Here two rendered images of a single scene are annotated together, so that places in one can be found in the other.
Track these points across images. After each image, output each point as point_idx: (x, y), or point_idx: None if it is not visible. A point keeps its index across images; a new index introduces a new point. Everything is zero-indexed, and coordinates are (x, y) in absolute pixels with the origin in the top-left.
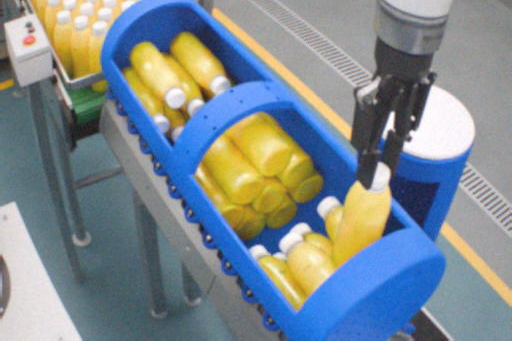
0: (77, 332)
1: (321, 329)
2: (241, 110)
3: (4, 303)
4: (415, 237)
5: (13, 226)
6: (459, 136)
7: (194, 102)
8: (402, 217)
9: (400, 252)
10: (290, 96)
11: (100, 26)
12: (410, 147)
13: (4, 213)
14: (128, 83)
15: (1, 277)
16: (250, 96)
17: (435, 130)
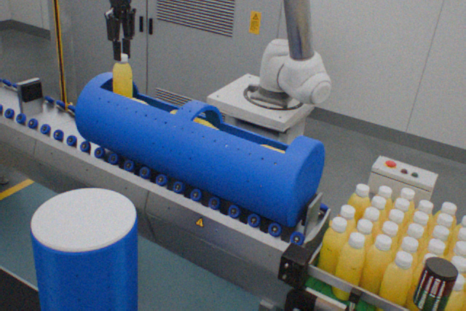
0: (214, 99)
1: None
2: (194, 100)
3: (247, 97)
4: (97, 83)
5: (272, 116)
6: (50, 208)
7: None
8: (104, 89)
9: (104, 75)
10: (178, 118)
11: (360, 186)
12: (97, 190)
13: (282, 119)
14: (278, 143)
15: (256, 103)
16: (194, 104)
17: (74, 207)
